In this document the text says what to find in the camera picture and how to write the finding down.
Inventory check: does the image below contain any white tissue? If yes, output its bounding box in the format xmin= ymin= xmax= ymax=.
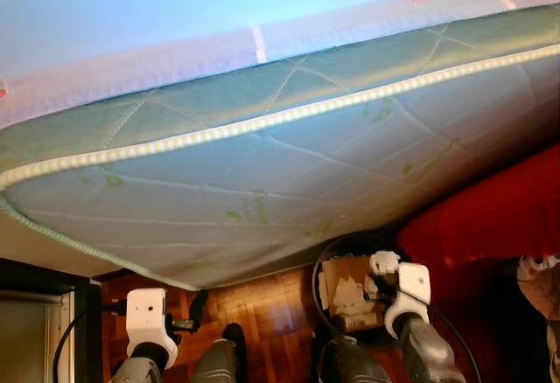
xmin=371 ymin=250 xmax=402 ymax=277

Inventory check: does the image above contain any white crumpled paper scrap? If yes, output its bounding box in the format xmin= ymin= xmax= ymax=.
xmin=335 ymin=280 xmax=372 ymax=317

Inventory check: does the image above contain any brown cardboard piece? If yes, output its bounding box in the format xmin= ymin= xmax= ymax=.
xmin=320 ymin=255 xmax=379 ymax=331

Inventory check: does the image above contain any silver black robot left leg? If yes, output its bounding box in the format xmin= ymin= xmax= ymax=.
xmin=188 ymin=322 xmax=249 ymax=383

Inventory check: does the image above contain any black round waste bin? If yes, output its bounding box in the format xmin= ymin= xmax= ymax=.
xmin=311 ymin=231 xmax=414 ymax=342

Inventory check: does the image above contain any red fabric-covered cushion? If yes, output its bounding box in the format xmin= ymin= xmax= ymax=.
xmin=395 ymin=143 xmax=560 ymax=349

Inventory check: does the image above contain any dark cabinet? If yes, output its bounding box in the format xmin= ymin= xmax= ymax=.
xmin=0 ymin=258 xmax=104 ymax=383

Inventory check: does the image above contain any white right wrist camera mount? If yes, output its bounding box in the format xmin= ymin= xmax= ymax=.
xmin=383 ymin=262 xmax=432 ymax=340

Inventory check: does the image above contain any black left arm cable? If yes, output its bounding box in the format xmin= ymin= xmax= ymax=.
xmin=52 ymin=304 xmax=128 ymax=383

